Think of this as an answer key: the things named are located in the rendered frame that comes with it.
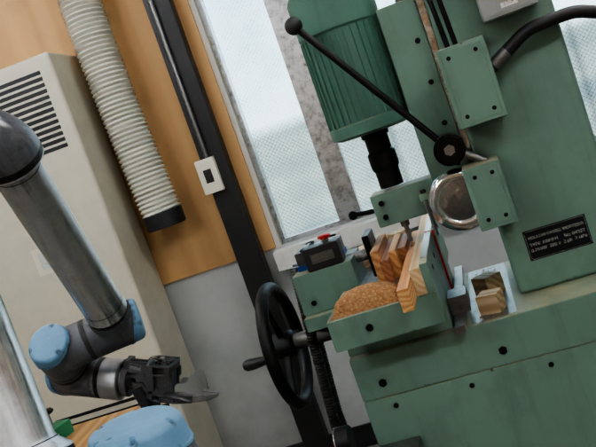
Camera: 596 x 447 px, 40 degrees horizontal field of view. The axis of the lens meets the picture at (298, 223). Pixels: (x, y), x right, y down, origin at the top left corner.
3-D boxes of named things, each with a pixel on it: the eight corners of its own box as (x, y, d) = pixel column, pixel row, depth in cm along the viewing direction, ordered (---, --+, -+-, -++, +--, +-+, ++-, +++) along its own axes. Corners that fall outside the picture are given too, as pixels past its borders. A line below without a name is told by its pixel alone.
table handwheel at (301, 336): (308, 389, 200) (270, 276, 199) (387, 367, 195) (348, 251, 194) (280, 430, 171) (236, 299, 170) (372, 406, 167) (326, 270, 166)
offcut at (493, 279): (476, 297, 172) (470, 278, 171) (491, 289, 174) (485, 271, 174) (490, 297, 168) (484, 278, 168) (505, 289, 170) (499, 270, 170)
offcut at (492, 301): (481, 316, 158) (474, 297, 157) (487, 309, 161) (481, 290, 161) (501, 312, 156) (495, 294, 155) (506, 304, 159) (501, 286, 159)
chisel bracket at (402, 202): (384, 230, 179) (372, 192, 178) (447, 209, 176) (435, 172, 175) (381, 236, 172) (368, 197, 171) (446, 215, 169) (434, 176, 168)
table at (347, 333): (333, 287, 212) (326, 265, 212) (449, 253, 205) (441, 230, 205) (288, 367, 154) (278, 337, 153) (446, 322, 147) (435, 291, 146)
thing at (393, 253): (402, 258, 187) (394, 234, 186) (408, 256, 187) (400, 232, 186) (396, 278, 169) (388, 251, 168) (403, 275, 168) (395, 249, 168)
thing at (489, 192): (480, 223, 161) (460, 166, 160) (515, 213, 159) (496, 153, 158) (482, 232, 152) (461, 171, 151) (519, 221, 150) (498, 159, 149)
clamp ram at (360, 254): (353, 275, 184) (340, 238, 183) (384, 265, 183) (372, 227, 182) (348, 285, 176) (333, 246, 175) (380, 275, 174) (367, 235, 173)
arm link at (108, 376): (97, 404, 178) (115, 388, 188) (118, 407, 177) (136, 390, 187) (96, 364, 177) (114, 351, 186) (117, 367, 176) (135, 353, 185)
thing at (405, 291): (418, 247, 193) (411, 231, 193) (426, 245, 193) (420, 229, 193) (403, 313, 139) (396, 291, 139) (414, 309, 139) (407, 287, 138)
